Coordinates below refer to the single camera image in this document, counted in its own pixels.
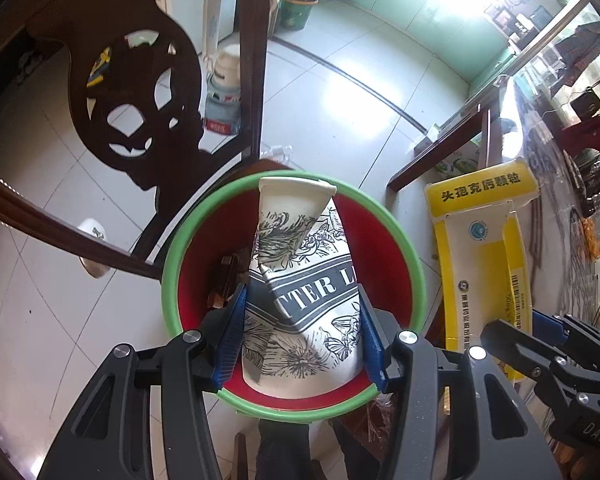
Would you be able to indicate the black shoulder bag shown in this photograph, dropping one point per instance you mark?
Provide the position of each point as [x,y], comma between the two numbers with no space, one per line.
[587,102]

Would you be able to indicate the red bin with green rim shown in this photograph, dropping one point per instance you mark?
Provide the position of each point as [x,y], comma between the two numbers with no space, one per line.
[380,260]

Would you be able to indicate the green trash can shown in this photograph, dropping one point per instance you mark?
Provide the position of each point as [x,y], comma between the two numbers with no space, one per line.
[297,7]

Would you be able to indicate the yellow bag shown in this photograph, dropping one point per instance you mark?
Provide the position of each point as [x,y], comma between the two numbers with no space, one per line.
[100,67]

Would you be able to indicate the yellow medicine box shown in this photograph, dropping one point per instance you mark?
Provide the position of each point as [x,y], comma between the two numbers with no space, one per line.
[480,260]

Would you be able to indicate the dark carved wooden chair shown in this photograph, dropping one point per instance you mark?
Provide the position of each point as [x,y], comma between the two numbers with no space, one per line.
[80,135]

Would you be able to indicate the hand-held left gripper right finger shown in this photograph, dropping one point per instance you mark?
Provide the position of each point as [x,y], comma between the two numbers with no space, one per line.
[372,340]

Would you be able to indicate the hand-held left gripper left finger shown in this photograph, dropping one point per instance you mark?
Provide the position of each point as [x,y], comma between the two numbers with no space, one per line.
[232,330]

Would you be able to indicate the teal kitchen base cabinets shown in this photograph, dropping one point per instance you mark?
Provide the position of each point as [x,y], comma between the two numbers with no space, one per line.
[430,15]

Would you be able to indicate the labelled bottle on floor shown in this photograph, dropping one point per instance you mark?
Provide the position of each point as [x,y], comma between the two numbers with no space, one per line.
[222,115]

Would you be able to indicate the white plastic jar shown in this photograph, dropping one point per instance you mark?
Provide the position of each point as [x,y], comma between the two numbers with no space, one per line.
[227,72]

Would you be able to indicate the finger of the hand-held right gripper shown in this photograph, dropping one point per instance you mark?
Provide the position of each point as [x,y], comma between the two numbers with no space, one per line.
[525,350]
[550,324]

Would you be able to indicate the person's dark trousers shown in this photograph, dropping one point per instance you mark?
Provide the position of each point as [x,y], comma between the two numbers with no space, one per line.
[285,452]

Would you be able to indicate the dark red hanging cloth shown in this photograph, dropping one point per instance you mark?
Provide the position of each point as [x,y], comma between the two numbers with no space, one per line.
[592,132]

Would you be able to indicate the dark wooden table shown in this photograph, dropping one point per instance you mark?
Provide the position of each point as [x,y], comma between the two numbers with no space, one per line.
[445,145]

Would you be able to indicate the printed paper cup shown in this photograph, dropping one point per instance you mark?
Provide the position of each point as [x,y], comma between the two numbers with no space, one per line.
[305,270]

